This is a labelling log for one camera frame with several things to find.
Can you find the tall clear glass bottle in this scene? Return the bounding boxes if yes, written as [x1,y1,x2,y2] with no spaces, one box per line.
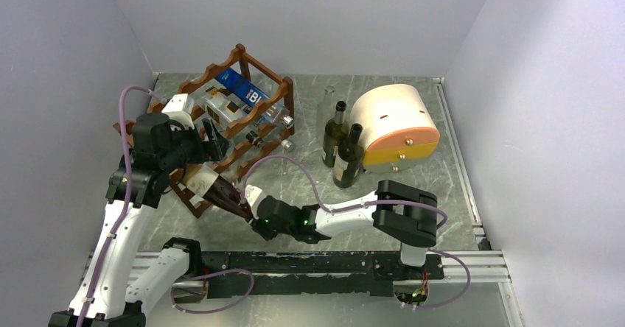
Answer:
[315,85,336,146]

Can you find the brown wooden wine rack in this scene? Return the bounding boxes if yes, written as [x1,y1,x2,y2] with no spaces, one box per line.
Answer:
[113,43,295,219]

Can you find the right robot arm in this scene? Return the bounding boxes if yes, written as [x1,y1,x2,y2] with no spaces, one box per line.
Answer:
[244,180,447,278]

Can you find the dark wine bottle black neck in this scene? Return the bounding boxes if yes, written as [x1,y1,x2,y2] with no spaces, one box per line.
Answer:
[332,123,365,189]

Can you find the clear bottle black cap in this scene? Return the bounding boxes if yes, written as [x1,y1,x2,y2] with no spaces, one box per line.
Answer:
[203,87,265,148]

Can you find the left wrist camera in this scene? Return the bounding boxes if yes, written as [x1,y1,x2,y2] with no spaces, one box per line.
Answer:
[161,94,195,129]

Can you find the white cylindrical drawer box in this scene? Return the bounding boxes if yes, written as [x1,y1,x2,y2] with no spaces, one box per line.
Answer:
[349,84,441,173]

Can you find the amber bottle gold foil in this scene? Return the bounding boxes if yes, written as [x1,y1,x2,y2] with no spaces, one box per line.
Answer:
[181,163,252,221]

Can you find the clear bottle silver cap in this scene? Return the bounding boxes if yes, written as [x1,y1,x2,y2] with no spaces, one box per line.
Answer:
[262,105,296,152]

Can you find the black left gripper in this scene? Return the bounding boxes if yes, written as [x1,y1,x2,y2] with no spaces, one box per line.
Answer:
[161,117,232,172]

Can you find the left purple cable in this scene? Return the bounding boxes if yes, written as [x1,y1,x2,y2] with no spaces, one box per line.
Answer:
[73,85,256,327]

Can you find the blue glass bottle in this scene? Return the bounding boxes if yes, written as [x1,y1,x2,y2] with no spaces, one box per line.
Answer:
[215,68,268,107]

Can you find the green wine bottle silver neck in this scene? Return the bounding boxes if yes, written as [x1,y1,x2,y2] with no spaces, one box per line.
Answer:
[322,100,349,167]

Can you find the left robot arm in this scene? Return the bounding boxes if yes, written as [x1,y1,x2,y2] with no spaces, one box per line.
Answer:
[49,111,219,326]

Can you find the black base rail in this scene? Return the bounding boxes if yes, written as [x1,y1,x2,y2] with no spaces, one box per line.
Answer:
[173,251,444,303]

